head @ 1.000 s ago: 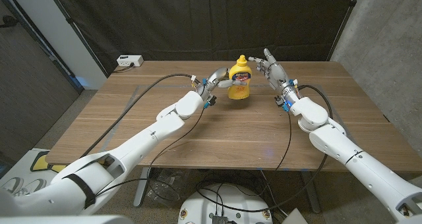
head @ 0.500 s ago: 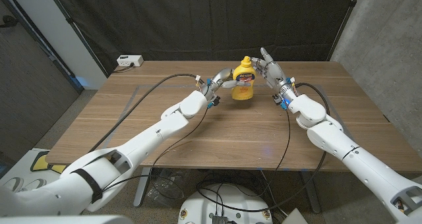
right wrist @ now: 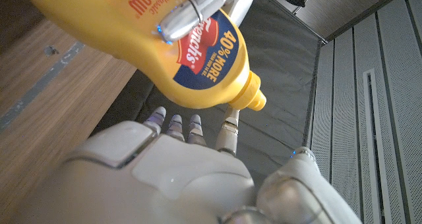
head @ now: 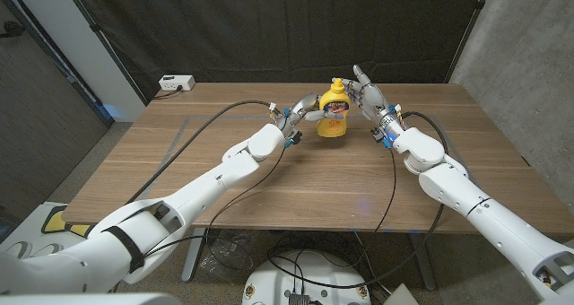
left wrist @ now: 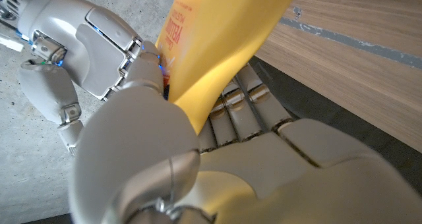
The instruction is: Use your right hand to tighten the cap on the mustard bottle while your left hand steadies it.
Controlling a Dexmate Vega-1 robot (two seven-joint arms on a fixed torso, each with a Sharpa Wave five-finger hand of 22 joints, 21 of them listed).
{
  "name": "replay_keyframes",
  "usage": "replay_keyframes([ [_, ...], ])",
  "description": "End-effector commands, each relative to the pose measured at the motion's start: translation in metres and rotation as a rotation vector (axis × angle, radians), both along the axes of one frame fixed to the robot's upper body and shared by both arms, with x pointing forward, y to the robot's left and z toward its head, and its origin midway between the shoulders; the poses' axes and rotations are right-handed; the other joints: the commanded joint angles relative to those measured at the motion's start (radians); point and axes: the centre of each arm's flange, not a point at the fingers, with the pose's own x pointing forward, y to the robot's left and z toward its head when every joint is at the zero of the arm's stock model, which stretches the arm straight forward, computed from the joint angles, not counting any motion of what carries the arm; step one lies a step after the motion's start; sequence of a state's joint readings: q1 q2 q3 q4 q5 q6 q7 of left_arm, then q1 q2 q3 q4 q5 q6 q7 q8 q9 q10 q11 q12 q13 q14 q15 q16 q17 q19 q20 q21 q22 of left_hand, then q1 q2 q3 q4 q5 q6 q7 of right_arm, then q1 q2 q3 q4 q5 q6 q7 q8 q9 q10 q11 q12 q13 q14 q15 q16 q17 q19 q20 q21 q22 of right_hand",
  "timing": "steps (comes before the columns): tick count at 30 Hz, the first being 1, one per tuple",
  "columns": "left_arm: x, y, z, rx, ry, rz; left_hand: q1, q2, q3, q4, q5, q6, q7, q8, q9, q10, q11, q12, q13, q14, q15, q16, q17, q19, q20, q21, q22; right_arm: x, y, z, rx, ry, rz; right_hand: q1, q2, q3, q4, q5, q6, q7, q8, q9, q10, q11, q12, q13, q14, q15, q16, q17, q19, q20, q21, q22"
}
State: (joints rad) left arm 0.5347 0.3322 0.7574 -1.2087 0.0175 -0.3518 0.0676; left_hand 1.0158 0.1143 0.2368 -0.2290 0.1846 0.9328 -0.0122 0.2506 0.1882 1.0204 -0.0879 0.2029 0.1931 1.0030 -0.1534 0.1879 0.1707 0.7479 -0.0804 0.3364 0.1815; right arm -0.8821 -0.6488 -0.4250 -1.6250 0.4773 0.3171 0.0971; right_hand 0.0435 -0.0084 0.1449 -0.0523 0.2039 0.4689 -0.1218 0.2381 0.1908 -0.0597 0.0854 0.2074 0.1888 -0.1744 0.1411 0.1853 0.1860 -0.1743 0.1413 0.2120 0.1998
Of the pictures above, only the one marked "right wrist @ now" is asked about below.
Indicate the black backdrop cloth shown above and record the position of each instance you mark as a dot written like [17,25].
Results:
[280,79]

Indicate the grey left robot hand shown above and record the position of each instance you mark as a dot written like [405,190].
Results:
[194,10]

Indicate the yellow mustard bottle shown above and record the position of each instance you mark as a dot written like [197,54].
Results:
[132,43]

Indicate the white linear ceiling vent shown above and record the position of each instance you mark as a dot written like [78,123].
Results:
[379,151]

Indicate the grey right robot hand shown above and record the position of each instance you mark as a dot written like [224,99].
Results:
[148,184]

